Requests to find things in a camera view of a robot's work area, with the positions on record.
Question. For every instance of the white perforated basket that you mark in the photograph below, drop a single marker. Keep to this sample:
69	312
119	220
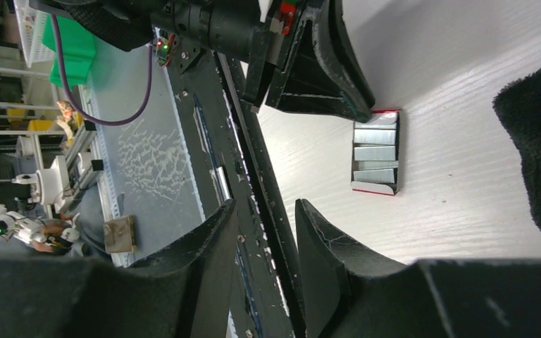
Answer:
31	27

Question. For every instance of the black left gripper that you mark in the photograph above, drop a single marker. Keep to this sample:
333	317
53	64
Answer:
297	51

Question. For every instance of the staple box with staples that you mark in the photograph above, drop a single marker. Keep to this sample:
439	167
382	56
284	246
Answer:
375	154

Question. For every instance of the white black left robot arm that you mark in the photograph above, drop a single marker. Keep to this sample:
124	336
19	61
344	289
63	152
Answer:
125	25

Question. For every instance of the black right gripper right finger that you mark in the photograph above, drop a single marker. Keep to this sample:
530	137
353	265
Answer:
350	290

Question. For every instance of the green plastic bin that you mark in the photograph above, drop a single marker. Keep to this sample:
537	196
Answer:
79	51

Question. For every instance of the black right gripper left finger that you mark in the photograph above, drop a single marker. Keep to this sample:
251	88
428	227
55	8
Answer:
182	290

